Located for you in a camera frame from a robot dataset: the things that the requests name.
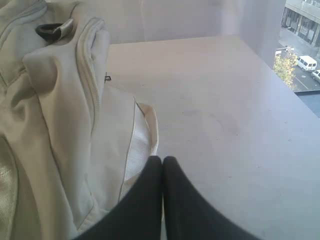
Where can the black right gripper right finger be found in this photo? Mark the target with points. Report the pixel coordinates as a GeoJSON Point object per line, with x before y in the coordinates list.
{"type": "Point", "coordinates": [188, 216]}

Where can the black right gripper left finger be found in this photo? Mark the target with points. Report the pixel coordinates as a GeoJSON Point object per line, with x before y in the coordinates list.
{"type": "Point", "coordinates": [138, 216]}

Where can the beige duffel bag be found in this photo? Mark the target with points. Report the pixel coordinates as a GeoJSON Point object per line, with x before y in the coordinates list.
{"type": "Point", "coordinates": [71, 144]}

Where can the yellow-leaved street tree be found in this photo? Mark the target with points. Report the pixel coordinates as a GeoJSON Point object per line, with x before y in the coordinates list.
{"type": "Point", "coordinates": [284, 66]}

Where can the white car outside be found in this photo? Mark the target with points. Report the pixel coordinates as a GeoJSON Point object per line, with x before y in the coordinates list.
{"type": "Point", "coordinates": [316, 75]}

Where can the white van outside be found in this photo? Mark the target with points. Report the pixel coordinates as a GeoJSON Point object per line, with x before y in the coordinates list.
{"type": "Point", "coordinates": [306, 63]}

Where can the grey building outside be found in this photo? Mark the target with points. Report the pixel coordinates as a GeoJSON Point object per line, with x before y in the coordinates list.
{"type": "Point", "coordinates": [302, 17]}

